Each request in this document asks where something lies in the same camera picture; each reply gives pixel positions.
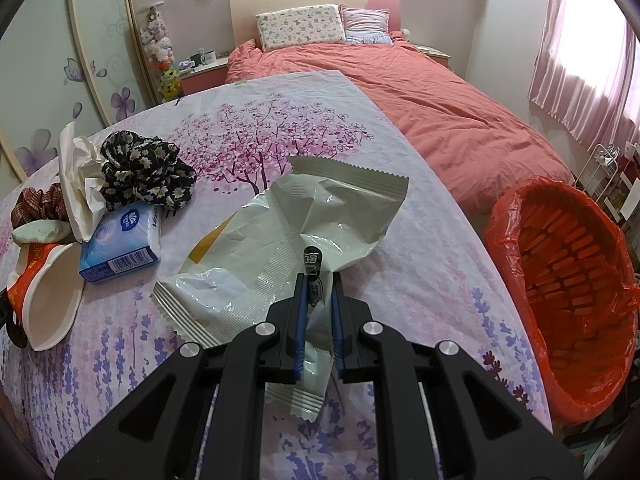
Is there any beige and pink headboard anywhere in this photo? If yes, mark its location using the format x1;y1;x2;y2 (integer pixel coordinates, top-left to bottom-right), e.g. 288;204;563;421
229;0;402;51

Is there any brown checked scrunchie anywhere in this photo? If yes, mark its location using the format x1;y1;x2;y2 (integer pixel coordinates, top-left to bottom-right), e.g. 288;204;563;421
11;183;68;229

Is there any pink striped pillow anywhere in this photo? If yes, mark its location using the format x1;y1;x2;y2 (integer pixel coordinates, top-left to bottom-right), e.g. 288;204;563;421
339;3;393;46

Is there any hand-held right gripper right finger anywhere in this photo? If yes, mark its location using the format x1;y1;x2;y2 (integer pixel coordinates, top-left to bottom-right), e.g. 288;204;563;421
330;272;584;480

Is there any clear tube of plush toys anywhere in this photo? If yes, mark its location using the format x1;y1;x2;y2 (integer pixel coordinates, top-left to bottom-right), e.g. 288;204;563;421
135;5;176;68

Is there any white wire rack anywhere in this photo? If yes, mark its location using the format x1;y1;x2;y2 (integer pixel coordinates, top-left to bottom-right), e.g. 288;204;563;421
575;142;636;221

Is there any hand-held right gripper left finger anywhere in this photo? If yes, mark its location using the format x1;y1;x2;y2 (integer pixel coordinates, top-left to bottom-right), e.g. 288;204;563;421
55;273;307;480

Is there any white snack wrapper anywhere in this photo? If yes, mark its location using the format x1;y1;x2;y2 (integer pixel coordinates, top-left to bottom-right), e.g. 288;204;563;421
152;156;410;423

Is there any flower print wardrobe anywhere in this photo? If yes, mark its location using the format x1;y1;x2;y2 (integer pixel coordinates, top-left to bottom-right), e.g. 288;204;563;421
0;0;161;181

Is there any yellow plush toy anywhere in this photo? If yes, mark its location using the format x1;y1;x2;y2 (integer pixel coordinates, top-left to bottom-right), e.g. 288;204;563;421
157;65;181;103

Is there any red and white paper cup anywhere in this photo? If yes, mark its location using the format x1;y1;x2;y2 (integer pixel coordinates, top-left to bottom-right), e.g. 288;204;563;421
7;241;86;351

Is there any pale green lump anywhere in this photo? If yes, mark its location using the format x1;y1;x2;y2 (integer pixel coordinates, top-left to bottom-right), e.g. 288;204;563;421
11;220;73;245

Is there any pink curtain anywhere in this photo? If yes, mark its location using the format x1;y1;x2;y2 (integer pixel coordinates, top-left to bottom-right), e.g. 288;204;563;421
529;0;640;148

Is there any crumpled white tissue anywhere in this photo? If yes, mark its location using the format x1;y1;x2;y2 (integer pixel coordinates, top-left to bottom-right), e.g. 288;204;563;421
59;121;108;242

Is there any pink nightstand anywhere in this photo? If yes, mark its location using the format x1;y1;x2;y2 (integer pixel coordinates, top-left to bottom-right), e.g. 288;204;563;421
179;56;231;97

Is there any blue tissue packet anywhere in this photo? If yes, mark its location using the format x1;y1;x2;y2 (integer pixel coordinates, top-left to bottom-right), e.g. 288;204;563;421
78;203;163;285

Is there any salmon duvet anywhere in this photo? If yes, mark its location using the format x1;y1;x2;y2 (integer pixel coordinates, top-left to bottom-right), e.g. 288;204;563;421
223;30;576;218

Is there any red lined trash basket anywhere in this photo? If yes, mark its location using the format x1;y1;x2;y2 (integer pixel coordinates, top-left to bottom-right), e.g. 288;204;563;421
482;176;640;426

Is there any beige nightstand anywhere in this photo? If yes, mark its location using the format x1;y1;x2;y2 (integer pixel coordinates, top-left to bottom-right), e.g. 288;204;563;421
415;44;452;68

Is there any floral pillow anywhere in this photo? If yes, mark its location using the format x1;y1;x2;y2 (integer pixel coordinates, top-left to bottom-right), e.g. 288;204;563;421
256;4;347;52

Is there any tree print sheet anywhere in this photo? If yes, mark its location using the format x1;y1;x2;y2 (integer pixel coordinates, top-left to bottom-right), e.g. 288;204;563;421
0;71;553;480

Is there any black object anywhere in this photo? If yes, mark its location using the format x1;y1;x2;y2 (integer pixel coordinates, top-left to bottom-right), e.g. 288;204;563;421
0;287;28;348

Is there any black floral scrunchie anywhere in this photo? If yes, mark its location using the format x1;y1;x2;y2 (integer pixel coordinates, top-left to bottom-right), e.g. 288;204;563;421
100;130;198;213

